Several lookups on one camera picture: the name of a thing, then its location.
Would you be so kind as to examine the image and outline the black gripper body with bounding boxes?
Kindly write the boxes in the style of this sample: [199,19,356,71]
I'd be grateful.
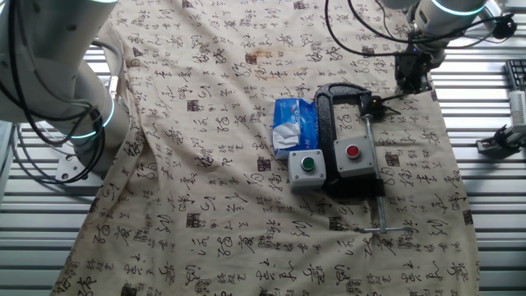
[394,51,436,83]

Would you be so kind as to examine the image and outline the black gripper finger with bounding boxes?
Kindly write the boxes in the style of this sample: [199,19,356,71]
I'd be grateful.
[413,76,433,95]
[395,77,414,96]

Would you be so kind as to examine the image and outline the long black clock hand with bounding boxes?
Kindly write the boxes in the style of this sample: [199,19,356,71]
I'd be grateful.
[371,93,408,106]

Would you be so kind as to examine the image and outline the short black clock hand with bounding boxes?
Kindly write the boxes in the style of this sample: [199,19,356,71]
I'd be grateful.
[376,102,403,116]

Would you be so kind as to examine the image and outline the black clock movement box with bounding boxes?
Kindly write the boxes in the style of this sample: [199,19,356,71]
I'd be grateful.
[359,95,387,121]

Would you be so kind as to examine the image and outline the black C-clamp with screw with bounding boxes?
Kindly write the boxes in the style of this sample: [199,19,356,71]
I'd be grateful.
[313,81,413,236]

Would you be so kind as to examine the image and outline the black keyboard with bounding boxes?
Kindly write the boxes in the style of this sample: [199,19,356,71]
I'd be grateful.
[504,59,526,90]

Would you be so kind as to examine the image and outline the grey ribbed adapter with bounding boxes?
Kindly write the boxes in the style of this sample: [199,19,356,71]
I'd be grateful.
[509,90,526,125]

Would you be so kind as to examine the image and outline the grey box red button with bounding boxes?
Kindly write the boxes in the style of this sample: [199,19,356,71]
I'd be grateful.
[332,134,377,178]

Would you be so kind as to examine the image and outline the blue tissue pack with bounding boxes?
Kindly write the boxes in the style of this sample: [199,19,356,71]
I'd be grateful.
[272,97,321,160]

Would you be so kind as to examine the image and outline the grey box green button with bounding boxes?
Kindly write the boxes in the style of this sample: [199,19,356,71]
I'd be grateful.
[286,148,328,193]

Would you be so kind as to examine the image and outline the beige calligraphy cloth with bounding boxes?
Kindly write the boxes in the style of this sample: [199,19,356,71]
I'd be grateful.
[48,0,482,296]

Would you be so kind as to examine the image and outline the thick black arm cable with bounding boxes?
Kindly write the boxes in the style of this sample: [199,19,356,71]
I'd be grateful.
[323,0,408,58]

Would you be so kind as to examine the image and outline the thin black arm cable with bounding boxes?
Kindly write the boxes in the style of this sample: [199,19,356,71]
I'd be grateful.
[347,0,517,51]

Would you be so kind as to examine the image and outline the grey and black bracket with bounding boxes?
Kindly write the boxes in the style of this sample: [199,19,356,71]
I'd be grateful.
[476,123,526,157]

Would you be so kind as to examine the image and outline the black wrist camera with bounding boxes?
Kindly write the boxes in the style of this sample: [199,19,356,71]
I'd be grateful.
[492,16,519,40]

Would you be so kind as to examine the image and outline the thick grey robot cable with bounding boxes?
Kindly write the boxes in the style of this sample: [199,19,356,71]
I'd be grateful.
[92,39,125,99]

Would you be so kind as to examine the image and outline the black cable bundle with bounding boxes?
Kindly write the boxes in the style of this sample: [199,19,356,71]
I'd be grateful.
[0,0,108,184]

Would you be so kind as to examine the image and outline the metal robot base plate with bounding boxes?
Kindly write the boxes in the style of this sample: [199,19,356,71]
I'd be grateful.
[55,154,106,187]

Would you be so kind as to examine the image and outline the thin light grey cables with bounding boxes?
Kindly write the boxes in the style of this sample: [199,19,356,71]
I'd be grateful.
[11,123,83,185]

